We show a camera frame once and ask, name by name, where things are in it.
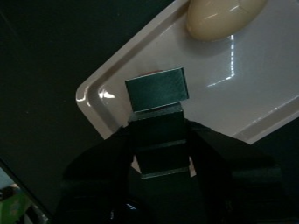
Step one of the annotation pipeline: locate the beige toy egg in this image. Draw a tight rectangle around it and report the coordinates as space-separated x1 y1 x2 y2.
185 0 269 42

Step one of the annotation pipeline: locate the pink plastic tray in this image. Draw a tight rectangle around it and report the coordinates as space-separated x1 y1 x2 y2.
75 0 299 144

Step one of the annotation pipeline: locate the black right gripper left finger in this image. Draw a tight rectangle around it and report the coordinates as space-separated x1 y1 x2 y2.
51 124 138 224

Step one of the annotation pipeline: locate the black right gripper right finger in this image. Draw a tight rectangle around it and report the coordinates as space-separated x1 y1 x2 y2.
186 118 291 224

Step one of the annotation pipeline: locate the green plastic item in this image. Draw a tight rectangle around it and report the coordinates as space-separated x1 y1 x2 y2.
0 186 34 224

